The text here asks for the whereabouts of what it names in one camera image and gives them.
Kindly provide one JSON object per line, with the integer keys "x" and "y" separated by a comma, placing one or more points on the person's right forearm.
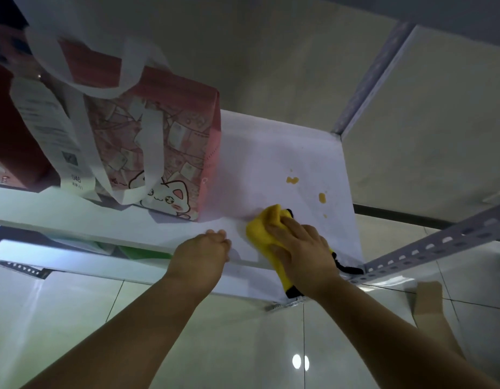
{"x": 391, "y": 344}

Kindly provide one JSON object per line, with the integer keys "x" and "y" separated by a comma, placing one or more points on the white green packet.
{"x": 83, "y": 243}

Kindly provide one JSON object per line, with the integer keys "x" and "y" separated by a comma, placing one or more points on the white shelf board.
{"x": 71, "y": 261}
{"x": 270, "y": 157}

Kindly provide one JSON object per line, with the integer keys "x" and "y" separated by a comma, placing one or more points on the white paper receipt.
{"x": 51, "y": 129}

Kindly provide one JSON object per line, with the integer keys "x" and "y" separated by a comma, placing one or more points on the perforated metal shelf post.
{"x": 373, "y": 78}
{"x": 444, "y": 243}

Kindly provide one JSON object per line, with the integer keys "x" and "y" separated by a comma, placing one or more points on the person's right thumb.
{"x": 279, "y": 251}

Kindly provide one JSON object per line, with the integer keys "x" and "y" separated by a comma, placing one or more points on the person's left forearm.
{"x": 124, "y": 340}

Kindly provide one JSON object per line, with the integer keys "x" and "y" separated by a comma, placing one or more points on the person's right hand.
{"x": 308, "y": 263}

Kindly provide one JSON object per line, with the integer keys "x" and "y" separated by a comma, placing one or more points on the person's left fingers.
{"x": 220, "y": 243}

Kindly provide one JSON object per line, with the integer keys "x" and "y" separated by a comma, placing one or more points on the yellow cleaning cloth black trim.
{"x": 262, "y": 232}

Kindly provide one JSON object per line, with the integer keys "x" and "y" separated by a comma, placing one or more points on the person's left hand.
{"x": 199, "y": 259}

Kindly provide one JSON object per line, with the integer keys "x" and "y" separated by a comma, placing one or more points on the red box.
{"x": 8, "y": 145}

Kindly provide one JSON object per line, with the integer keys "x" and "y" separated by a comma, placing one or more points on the pink cat print tote bag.
{"x": 169, "y": 157}

